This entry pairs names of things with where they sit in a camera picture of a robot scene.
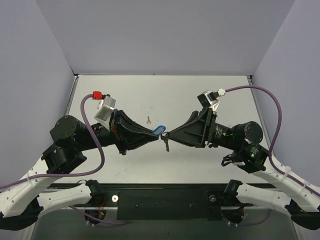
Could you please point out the silver key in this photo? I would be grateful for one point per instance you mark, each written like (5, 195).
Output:
(148, 120)

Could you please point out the black head key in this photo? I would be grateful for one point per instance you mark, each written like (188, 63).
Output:
(165, 137)

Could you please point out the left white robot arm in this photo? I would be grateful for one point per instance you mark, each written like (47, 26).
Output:
(23, 202)

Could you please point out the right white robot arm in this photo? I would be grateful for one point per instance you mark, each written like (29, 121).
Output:
(293, 197)

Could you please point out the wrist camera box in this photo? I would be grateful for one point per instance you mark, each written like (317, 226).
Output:
(209, 99)
(105, 108)

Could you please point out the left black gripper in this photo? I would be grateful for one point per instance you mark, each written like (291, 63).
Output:
(118, 132)

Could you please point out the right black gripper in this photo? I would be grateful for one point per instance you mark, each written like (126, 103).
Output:
(210, 128)

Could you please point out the blue key tag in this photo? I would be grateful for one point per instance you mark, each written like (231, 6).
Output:
(159, 130)

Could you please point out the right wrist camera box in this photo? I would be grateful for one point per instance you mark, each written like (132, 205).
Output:
(209, 99)

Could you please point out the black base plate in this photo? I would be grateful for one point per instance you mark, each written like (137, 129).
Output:
(168, 201)

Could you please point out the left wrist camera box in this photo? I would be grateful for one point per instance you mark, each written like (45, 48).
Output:
(105, 108)

